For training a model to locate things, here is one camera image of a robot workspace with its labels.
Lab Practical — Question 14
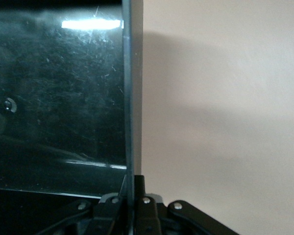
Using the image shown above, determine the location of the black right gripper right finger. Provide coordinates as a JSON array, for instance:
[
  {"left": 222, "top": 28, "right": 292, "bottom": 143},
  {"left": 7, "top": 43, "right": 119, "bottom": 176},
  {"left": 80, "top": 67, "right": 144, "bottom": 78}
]
[{"left": 133, "top": 175, "right": 240, "bottom": 235}]

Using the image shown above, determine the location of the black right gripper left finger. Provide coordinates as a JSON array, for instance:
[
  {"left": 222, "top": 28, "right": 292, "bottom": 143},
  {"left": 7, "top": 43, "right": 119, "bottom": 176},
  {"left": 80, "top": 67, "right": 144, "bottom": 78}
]
[{"left": 39, "top": 175, "right": 128, "bottom": 235}]

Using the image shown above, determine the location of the black plastic box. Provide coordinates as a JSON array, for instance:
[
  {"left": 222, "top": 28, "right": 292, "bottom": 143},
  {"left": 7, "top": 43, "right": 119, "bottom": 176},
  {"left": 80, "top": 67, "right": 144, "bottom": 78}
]
[{"left": 0, "top": 0, "right": 145, "bottom": 235}]

